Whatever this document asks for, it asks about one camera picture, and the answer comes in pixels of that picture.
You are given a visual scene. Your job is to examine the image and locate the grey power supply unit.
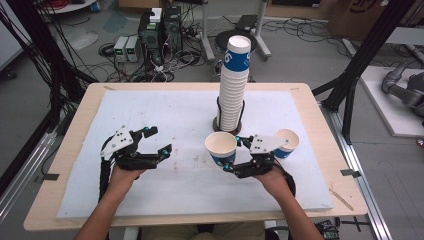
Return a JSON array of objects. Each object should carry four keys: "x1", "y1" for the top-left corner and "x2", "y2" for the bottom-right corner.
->
[
  {"x1": 113, "y1": 35, "x2": 129, "y2": 63},
  {"x1": 125, "y1": 35, "x2": 143, "y2": 63}
]

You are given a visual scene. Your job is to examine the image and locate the white foam mat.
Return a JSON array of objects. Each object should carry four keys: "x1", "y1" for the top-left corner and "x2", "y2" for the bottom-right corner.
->
[{"x1": 56, "y1": 89, "x2": 334, "y2": 219}]

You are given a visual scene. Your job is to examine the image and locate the black metal frame post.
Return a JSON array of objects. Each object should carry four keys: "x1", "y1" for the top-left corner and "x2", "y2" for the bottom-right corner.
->
[
  {"x1": 311, "y1": 0, "x2": 418, "y2": 144},
  {"x1": 6, "y1": 0, "x2": 98, "y2": 134}
]

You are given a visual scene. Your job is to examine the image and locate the thin wooden stick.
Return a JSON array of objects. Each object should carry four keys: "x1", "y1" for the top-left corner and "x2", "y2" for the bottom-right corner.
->
[{"x1": 329, "y1": 188, "x2": 355, "y2": 212}]

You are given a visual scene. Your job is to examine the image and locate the white platform board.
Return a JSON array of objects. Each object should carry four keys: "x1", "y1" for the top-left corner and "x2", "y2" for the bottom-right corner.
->
[{"x1": 359, "y1": 65, "x2": 424, "y2": 138}]

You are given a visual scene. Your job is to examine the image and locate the aluminium rail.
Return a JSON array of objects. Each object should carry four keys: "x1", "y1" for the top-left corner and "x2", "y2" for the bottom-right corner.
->
[
  {"x1": 0, "y1": 131, "x2": 58, "y2": 223},
  {"x1": 319, "y1": 103, "x2": 394, "y2": 240}
]

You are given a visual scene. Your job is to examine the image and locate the small electronic board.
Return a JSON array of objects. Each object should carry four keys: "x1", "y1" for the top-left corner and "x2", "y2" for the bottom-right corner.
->
[{"x1": 314, "y1": 218, "x2": 341, "y2": 240}]

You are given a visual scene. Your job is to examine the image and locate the black round stool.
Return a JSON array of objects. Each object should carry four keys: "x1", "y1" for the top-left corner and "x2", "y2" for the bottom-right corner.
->
[{"x1": 214, "y1": 29, "x2": 258, "y2": 55}]

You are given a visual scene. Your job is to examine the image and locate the blue and white paper cup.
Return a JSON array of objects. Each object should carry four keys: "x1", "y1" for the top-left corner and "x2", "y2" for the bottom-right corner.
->
[
  {"x1": 204, "y1": 131, "x2": 238, "y2": 167},
  {"x1": 273, "y1": 128, "x2": 300, "y2": 160}
]

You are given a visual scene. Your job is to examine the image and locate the person's khaki trousers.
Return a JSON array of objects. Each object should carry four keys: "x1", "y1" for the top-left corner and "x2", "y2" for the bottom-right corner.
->
[{"x1": 141, "y1": 222, "x2": 266, "y2": 240}]

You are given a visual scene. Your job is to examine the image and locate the tangle of floor cables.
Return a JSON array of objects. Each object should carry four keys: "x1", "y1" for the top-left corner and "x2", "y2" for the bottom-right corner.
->
[{"x1": 98, "y1": 39, "x2": 208, "y2": 84}]

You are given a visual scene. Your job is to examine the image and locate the person's right hand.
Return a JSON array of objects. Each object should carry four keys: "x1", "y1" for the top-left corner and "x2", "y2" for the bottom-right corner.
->
[{"x1": 254, "y1": 165, "x2": 293, "y2": 202}]

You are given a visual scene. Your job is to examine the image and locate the stack of paper cups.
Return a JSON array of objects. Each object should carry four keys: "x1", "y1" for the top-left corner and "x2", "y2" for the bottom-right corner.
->
[{"x1": 218, "y1": 34, "x2": 253, "y2": 132}]

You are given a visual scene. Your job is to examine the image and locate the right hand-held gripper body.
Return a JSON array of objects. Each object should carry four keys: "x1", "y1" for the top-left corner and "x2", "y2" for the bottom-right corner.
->
[{"x1": 232, "y1": 134, "x2": 290, "y2": 179}]

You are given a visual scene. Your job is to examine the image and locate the brown cardboard box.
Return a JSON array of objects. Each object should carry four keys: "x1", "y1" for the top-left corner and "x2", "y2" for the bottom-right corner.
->
[{"x1": 328, "y1": 0, "x2": 414, "y2": 41}]

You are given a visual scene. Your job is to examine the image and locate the dark flat device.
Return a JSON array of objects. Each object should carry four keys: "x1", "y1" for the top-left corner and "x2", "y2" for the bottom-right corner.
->
[{"x1": 234, "y1": 14, "x2": 259, "y2": 33}]

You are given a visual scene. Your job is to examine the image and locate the black wire cup holder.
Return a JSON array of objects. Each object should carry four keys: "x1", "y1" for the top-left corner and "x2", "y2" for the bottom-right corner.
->
[{"x1": 212, "y1": 96, "x2": 246, "y2": 136}]

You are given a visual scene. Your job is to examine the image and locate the black computer tower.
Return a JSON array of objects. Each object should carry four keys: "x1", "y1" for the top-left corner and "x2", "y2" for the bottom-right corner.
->
[
  {"x1": 162, "y1": 6, "x2": 184, "y2": 53},
  {"x1": 138, "y1": 8, "x2": 164, "y2": 64}
]

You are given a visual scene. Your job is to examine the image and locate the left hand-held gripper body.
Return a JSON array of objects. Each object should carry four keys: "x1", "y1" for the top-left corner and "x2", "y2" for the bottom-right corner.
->
[{"x1": 99, "y1": 125, "x2": 164, "y2": 172}]

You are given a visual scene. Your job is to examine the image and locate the person's left hand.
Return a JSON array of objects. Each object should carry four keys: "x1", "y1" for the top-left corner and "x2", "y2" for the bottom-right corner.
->
[{"x1": 107, "y1": 164, "x2": 148, "y2": 200}]

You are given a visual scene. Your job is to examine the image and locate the black sleeved gripper cable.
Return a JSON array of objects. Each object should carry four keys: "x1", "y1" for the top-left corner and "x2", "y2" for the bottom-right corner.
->
[
  {"x1": 98, "y1": 134, "x2": 116, "y2": 203},
  {"x1": 274, "y1": 164, "x2": 297, "y2": 198}
]

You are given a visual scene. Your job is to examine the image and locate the grey metal stand leg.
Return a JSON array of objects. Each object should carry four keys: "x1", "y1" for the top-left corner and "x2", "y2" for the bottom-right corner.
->
[
  {"x1": 253, "y1": 0, "x2": 273, "y2": 63},
  {"x1": 199, "y1": 0, "x2": 216, "y2": 63}
]

